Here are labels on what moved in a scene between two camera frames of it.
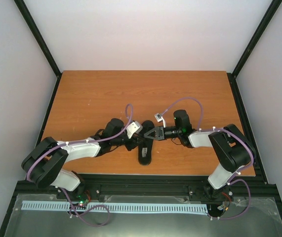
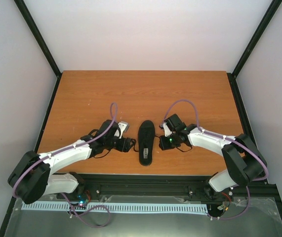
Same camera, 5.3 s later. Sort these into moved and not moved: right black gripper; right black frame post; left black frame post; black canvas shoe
Moved: right black gripper
Not moved: right black frame post; black canvas shoe; left black frame post
